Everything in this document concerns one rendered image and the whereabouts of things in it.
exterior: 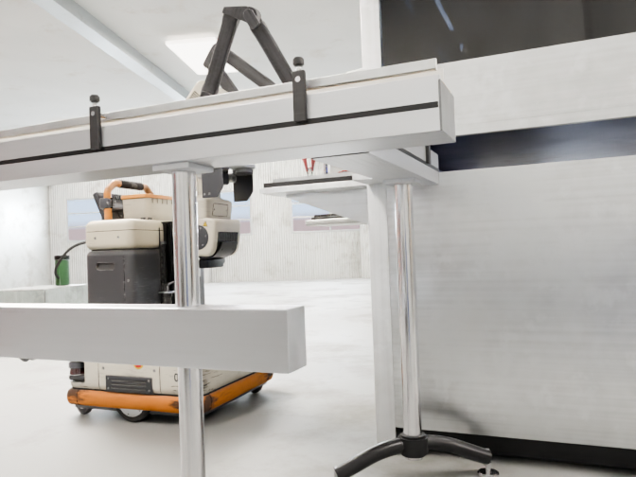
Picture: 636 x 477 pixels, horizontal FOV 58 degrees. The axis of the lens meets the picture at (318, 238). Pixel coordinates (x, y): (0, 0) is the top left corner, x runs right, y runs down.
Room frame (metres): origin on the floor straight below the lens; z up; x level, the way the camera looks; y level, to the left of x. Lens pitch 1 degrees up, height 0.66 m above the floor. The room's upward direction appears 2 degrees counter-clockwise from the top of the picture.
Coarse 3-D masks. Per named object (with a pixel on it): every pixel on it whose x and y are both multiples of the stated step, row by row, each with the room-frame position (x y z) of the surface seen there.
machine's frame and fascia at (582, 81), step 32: (448, 64) 1.72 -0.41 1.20; (480, 64) 1.68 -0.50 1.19; (512, 64) 1.64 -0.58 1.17; (544, 64) 1.61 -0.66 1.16; (576, 64) 1.58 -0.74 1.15; (608, 64) 1.55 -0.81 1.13; (480, 96) 1.68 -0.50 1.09; (512, 96) 1.65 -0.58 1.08; (544, 96) 1.61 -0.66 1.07; (576, 96) 1.58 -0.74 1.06; (608, 96) 1.55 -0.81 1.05; (480, 128) 1.68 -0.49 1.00; (512, 128) 1.65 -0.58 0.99
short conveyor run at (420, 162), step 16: (320, 160) 1.18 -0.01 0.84; (336, 160) 1.18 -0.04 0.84; (352, 160) 1.19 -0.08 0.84; (368, 160) 1.20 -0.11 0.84; (384, 160) 1.21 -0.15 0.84; (400, 160) 1.32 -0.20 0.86; (416, 160) 1.47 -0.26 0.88; (432, 160) 1.65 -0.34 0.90; (368, 176) 1.47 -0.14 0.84; (384, 176) 1.49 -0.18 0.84; (400, 176) 1.50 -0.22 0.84; (416, 176) 1.51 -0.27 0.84; (432, 176) 1.64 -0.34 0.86
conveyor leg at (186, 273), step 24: (168, 168) 1.15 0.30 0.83; (192, 168) 1.15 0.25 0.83; (192, 192) 1.17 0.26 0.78; (192, 216) 1.17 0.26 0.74; (192, 240) 1.17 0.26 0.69; (192, 264) 1.17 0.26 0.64; (192, 288) 1.17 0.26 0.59; (192, 384) 1.16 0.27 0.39; (192, 408) 1.16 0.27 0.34; (192, 432) 1.16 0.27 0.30; (192, 456) 1.16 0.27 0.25
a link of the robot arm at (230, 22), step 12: (228, 12) 2.07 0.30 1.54; (240, 12) 2.07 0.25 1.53; (228, 24) 2.09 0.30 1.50; (228, 36) 2.11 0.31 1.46; (216, 48) 2.13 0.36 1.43; (228, 48) 2.13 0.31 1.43; (216, 60) 2.14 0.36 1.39; (216, 72) 2.16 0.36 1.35; (204, 84) 2.17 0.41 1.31; (216, 84) 2.17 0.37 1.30; (204, 96) 2.17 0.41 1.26
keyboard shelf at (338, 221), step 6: (306, 222) 2.83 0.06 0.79; (312, 222) 2.81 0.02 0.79; (318, 222) 2.79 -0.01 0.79; (324, 222) 2.77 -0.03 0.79; (330, 222) 2.75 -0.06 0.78; (336, 222) 2.73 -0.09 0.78; (342, 222) 2.71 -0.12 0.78; (348, 222) 2.70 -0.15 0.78; (354, 222) 2.68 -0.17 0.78; (360, 222) 2.68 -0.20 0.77
